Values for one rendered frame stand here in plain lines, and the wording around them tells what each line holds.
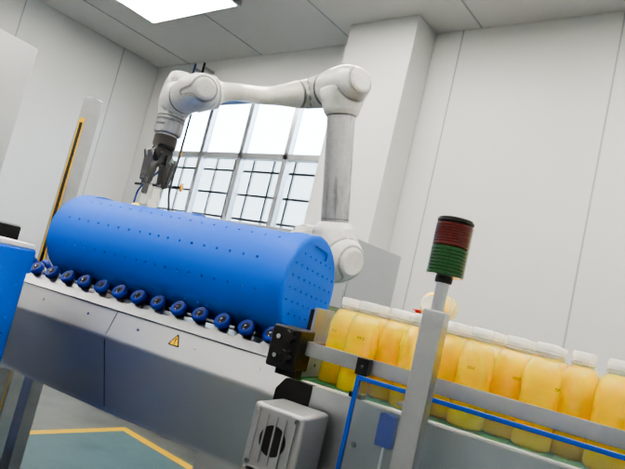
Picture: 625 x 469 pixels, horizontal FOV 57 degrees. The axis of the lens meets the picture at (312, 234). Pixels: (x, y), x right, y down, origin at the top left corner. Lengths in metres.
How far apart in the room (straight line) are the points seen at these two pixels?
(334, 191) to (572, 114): 2.60
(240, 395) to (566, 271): 2.90
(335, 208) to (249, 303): 0.65
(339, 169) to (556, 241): 2.32
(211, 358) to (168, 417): 0.22
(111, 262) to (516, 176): 3.12
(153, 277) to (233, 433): 0.47
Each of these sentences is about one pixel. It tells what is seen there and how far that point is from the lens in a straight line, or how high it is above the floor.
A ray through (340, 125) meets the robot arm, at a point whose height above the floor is 1.67.
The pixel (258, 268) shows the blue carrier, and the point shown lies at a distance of 1.41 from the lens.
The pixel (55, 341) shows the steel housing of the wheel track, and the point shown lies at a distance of 1.88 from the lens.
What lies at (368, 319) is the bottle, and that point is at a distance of 1.23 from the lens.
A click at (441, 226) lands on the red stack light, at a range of 0.99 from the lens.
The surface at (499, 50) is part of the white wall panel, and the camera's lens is 4.71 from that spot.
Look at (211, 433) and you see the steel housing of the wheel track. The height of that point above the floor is 0.69.
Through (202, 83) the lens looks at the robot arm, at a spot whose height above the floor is 1.60.
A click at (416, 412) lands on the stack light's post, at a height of 0.93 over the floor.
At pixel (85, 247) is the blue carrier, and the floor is 1.06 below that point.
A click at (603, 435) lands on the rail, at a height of 0.96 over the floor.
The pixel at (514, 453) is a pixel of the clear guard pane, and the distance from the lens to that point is 1.07.
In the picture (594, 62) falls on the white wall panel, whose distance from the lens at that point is 4.43.
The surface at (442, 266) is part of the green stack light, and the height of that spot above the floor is 1.17.
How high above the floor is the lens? 1.07
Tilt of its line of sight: 6 degrees up
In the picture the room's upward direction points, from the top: 13 degrees clockwise
